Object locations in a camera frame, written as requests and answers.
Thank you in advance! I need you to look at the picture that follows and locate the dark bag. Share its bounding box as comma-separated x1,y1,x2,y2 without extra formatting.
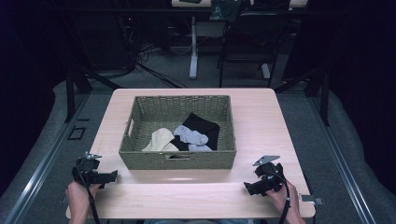
208,0,243,23

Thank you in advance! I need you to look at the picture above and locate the black chair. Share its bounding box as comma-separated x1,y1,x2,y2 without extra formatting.
217,8,292,89

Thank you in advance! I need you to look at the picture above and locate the person's right hand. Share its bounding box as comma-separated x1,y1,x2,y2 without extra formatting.
265,179,301,217

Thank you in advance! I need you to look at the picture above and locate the black sock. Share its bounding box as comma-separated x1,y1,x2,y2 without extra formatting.
169,112,221,152

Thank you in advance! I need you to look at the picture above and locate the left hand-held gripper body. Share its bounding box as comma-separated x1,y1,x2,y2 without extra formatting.
71,151,103,189

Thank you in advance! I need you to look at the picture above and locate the cream sock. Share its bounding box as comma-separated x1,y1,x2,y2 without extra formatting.
141,127,180,153

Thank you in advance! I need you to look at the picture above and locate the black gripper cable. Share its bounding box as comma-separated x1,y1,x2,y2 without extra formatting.
271,172,291,224
74,166,102,224

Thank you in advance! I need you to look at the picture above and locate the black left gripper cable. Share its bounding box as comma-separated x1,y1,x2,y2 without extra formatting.
74,166,102,224

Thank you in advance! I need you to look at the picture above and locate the bundle of black floor cables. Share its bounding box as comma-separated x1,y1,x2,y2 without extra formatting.
116,13,190,90

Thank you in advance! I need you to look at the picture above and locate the metal floor rail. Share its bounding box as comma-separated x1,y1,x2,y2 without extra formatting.
0,92,92,224
305,95,378,224

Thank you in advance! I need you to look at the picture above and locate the person's left hand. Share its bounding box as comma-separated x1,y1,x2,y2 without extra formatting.
64,180,103,217

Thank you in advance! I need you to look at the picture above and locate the green woven wicker basket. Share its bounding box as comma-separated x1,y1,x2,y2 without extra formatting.
118,94,237,171

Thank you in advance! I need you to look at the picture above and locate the short white desk foot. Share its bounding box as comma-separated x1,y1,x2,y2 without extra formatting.
261,63,272,80

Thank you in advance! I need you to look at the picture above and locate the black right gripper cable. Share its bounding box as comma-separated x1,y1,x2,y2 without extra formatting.
271,172,291,224

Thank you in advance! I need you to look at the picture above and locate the black metal stand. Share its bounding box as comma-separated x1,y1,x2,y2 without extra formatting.
274,67,332,127
63,60,123,124

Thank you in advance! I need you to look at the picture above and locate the white desk leg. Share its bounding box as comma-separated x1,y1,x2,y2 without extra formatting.
189,16,199,80

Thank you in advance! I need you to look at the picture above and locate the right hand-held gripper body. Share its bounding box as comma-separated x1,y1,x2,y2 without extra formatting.
252,155,286,193

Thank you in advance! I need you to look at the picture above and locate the metal table clamp bracket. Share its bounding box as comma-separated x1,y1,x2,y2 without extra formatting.
299,193,325,206

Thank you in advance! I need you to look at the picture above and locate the light desk top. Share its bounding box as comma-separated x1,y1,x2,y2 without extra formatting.
170,0,310,8

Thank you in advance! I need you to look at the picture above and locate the grey sock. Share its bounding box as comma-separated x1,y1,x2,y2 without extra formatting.
173,124,214,153

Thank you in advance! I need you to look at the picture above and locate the black floor socket frame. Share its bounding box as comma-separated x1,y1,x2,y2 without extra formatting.
66,125,88,141

